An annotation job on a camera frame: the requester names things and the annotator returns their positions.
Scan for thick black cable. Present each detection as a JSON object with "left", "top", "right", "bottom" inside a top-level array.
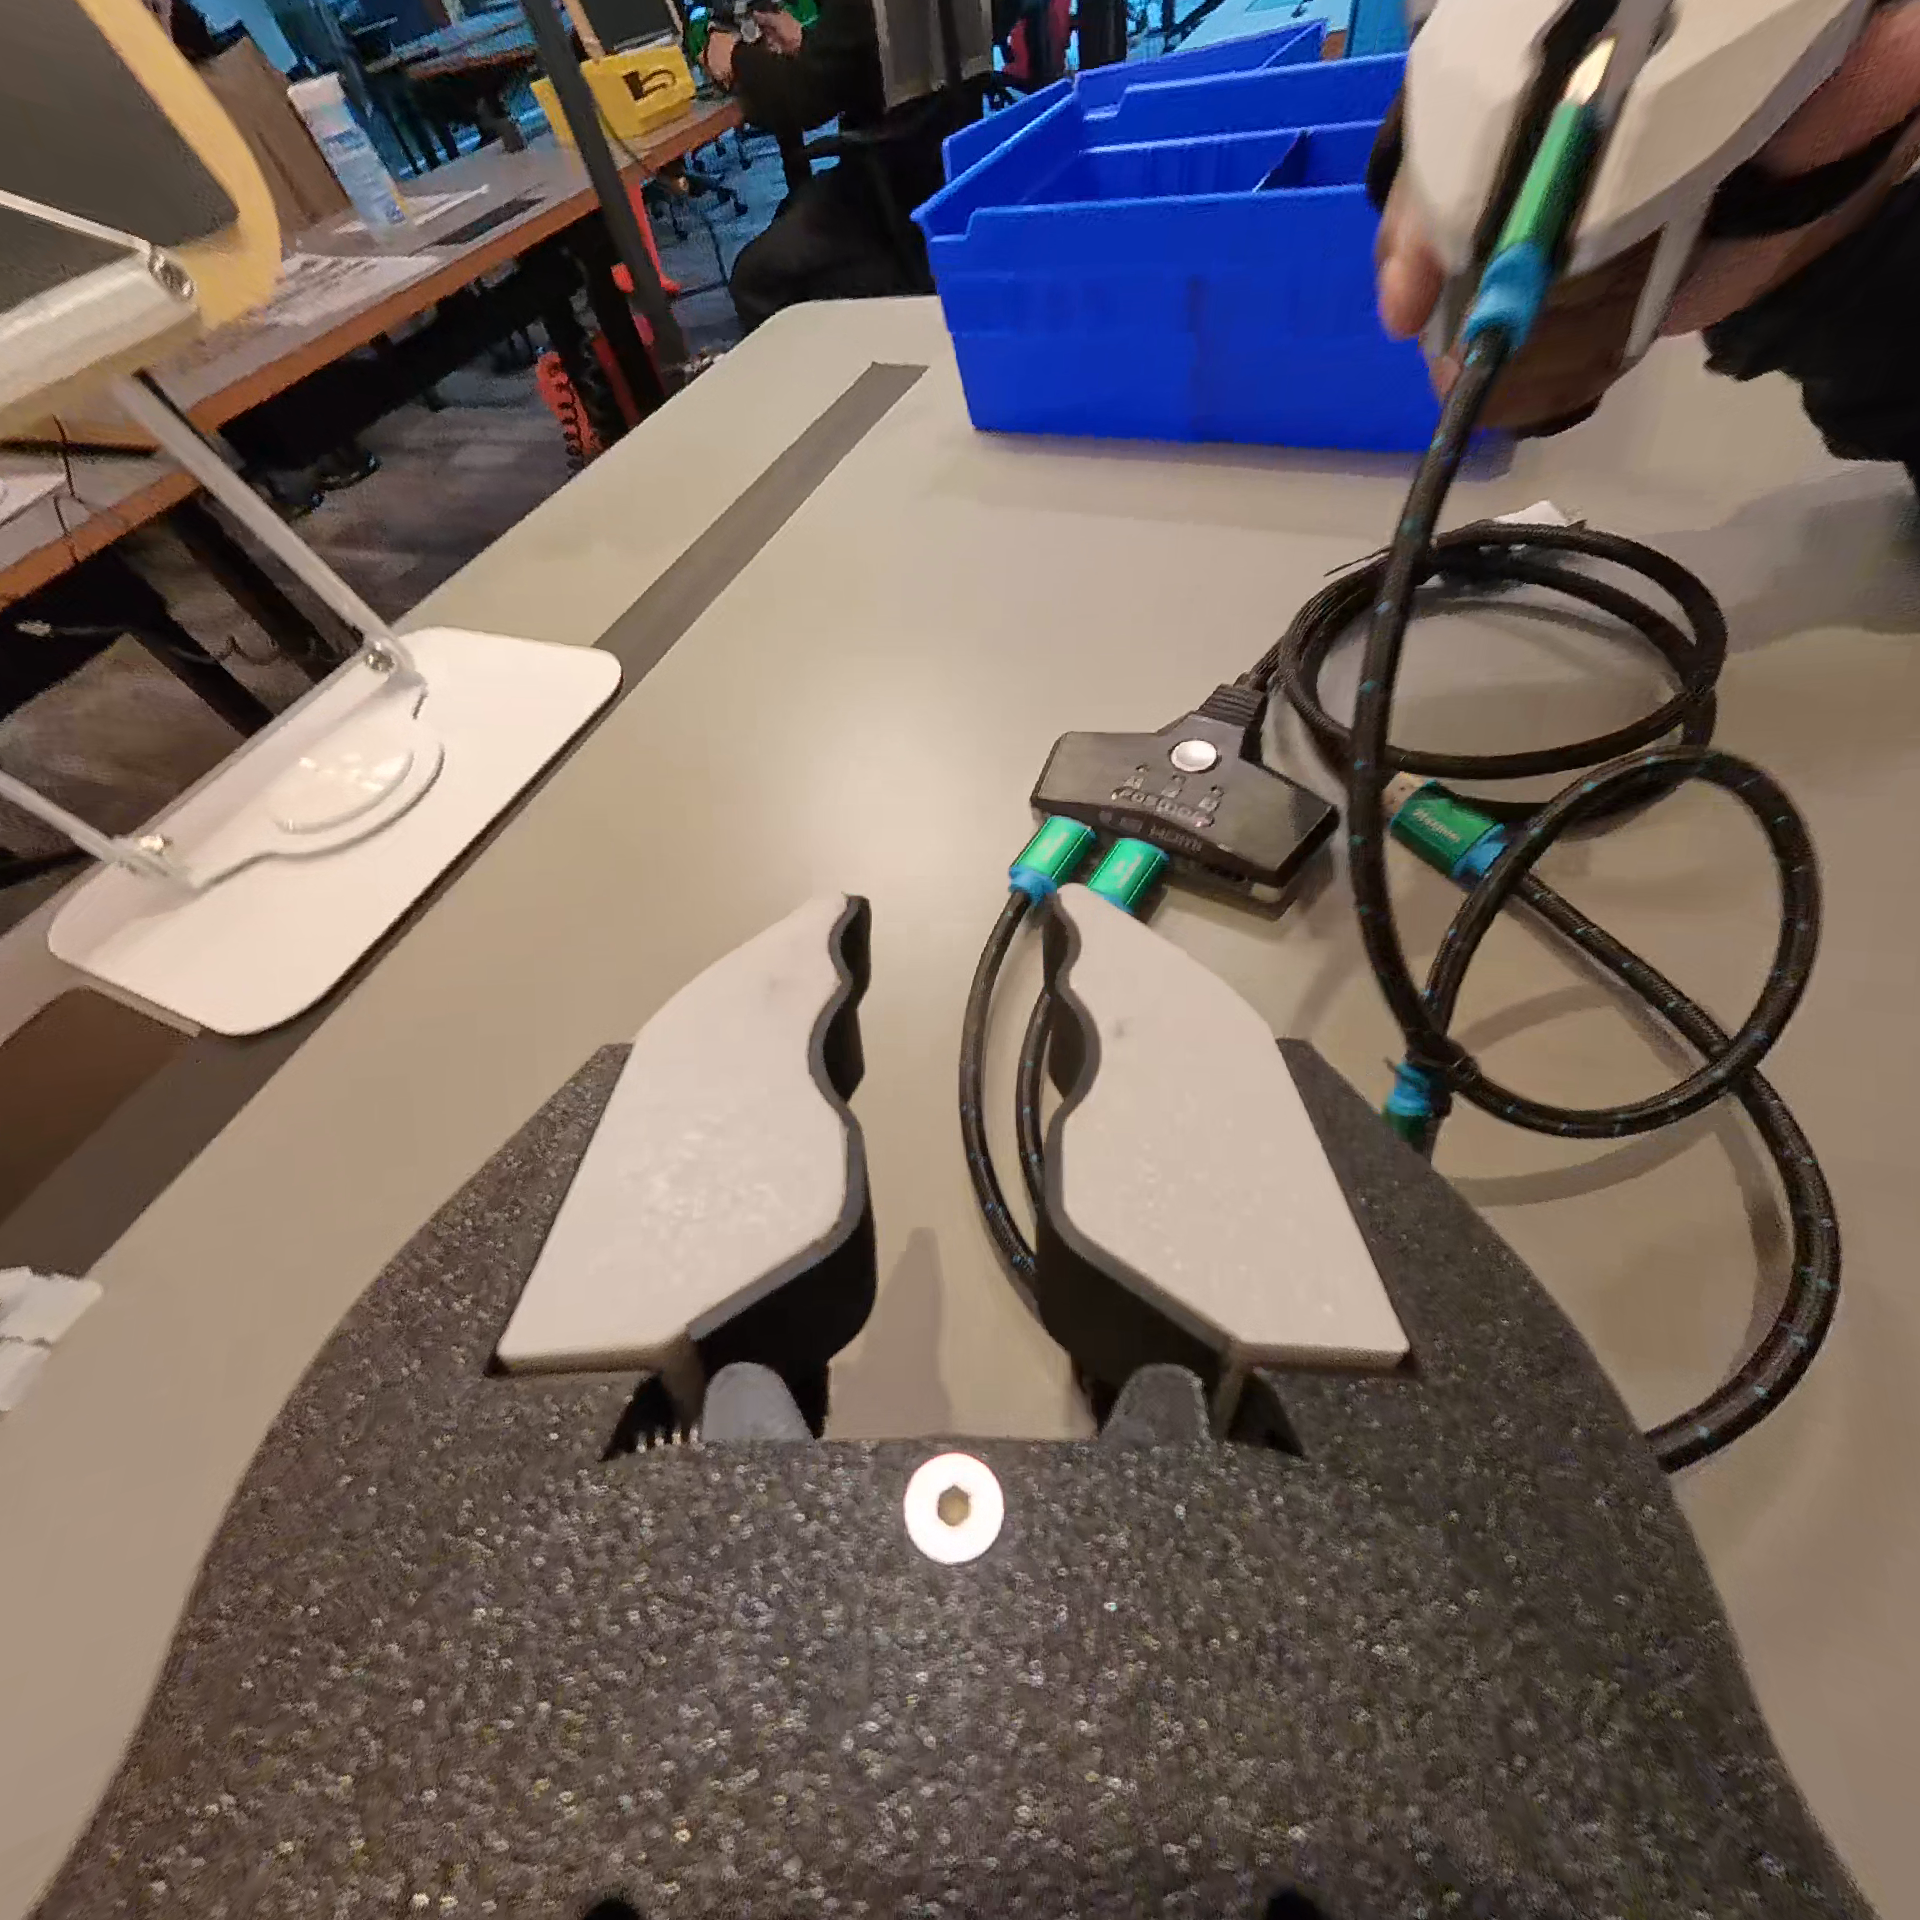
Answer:
[{"left": 1223, "top": 516, "right": 1728, "bottom": 783}]

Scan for dark panel with beige rim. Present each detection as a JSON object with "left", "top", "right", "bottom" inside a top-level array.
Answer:
[{"left": 0, "top": 0, "right": 290, "bottom": 338}]

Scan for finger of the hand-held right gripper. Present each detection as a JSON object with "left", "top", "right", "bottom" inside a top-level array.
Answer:
[
  {"left": 1559, "top": 0, "right": 1876, "bottom": 355},
  {"left": 1402, "top": 0, "right": 1596, "bottom": 302}
]

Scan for blue plastic bin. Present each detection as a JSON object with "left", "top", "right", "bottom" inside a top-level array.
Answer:
[{"left": 915, "top": 23, "right": 1509, "bottom": 454}]

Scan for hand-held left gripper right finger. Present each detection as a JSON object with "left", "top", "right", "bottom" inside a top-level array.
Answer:
[{"left": 1031, "top": 887, "right": 1415, "bottom": 1431}]

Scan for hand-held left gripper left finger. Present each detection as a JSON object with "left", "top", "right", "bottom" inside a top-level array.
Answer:
[{"left": 491, "top": 894, "right": 880, "bottom": 1427}]

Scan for wooden desk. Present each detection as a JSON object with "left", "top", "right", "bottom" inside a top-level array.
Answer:
[{"left": 0, "top": 89, "right": 753, "bottom": 602}]

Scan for black braided cable green plugs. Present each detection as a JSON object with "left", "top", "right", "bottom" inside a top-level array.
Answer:
[
  {"left": 1017, "top": 835, "right": 1173, "bottom": 1186},
  {"left": 1341, "top": 28, "right": 1848, "bottom": 1474},
  {"left": 961, "top": 816, "right": 1099, "bottom": 1278}
]

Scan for white plastic bottle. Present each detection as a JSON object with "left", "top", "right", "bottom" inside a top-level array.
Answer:
[{"left": 287, "top": 71, "right": 408, "bottom": 234}]

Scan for small yellow bin black mark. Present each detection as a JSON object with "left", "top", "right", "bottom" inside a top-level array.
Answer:
[{"left": 532, "top": 46, "right": 700, "bottom": 144}]

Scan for dark metal pole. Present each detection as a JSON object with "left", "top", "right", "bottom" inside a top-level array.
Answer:
[{"left": 516, "top": 0, "right": 683, "bottom": 414}]

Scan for brown paper bag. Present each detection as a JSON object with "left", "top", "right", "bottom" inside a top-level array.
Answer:
[{"left": 194, "top": 30, "right": 354, "bottom": 226}]

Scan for orange coiled cable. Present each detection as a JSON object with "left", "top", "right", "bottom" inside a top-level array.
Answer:
[{"left": 532, "top": 337, "right": 617, "bottom": 460}]

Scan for person's right hand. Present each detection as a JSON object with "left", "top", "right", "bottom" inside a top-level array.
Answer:
[{"left": 1372, "top": 0, "right": 1920, "bottom": 441}]

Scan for black switch box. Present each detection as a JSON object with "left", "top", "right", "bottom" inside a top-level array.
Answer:
[{"left": 1031, "top": 728, "right": 1339, "bottom": 903}]

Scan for white stand with clear arms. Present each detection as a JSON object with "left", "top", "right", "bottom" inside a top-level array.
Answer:
[{"left": 0, "top": 187, "right": 624, "bottom": 1041}]

